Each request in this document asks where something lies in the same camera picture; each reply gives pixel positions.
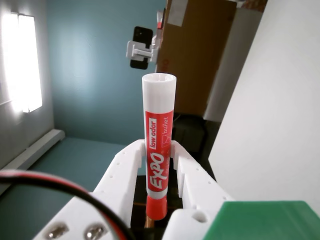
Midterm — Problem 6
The white phone holder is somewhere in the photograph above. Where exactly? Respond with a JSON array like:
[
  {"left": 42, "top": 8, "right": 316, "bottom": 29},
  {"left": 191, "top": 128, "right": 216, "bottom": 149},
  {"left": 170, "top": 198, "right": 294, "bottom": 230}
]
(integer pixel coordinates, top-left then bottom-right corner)
[{"left": 125, "top": 39, "right": 160, "bottom": 62}]

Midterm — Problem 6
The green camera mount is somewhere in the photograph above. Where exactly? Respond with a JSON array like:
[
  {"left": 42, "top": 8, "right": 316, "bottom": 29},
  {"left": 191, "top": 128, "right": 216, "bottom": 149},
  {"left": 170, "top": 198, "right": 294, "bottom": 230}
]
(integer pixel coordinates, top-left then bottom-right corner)
[{"left": 201, "top": 199, "right": 320, "bottom": 240}]

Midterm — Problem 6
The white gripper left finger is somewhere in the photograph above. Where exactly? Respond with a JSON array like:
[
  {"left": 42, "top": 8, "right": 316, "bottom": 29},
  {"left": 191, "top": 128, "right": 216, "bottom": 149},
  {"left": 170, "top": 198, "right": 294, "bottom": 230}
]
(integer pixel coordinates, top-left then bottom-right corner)
[{"left": 32, "top": 139, "right": 146, "bottom": 240}]

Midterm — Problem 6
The bright ceiling light panel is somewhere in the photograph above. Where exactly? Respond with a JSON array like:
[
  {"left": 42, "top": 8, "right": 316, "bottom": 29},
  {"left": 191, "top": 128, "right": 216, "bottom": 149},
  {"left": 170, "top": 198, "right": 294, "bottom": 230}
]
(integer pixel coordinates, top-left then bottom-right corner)
[{"left": 1, "top": 12, "right": 43, "bottom": 115}]

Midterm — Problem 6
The brown cardboard box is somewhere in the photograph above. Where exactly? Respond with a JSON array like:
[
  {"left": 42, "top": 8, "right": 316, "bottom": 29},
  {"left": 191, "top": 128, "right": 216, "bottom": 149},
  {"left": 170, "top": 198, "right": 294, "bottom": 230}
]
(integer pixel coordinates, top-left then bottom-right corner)
[{"left": 154, "top": 0, "right": 238, "bottom": 117}]

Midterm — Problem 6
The black phone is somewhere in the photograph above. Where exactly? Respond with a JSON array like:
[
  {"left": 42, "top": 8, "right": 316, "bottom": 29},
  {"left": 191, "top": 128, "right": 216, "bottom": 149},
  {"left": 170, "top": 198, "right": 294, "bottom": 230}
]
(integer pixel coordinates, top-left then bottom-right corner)
[{"left": 129, "top": 26, "right": 154, "bottom": 70}]

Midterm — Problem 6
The red Expo marker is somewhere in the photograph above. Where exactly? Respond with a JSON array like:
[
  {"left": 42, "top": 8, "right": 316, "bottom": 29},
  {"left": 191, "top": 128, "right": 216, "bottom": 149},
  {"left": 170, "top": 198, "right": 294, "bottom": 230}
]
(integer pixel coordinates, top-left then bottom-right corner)
[{"left": 141, "top": 72, "right": 178, "bottom": 221}]

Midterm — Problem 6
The red black servo wire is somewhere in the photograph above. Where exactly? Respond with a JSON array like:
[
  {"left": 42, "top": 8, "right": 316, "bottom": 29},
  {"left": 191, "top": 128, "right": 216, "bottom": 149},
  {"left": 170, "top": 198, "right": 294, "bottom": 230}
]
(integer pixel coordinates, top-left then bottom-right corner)
[{"left": 0, "top": 169, "right": 136, "bottom": 240}]

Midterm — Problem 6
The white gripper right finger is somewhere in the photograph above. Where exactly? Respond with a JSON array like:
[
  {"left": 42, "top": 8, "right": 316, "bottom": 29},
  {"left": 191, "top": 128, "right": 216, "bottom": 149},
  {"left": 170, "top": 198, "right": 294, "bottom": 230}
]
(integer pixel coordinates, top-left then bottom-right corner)
[{"left": 162, "top": 140, "right": 236, "bottom": 240}]

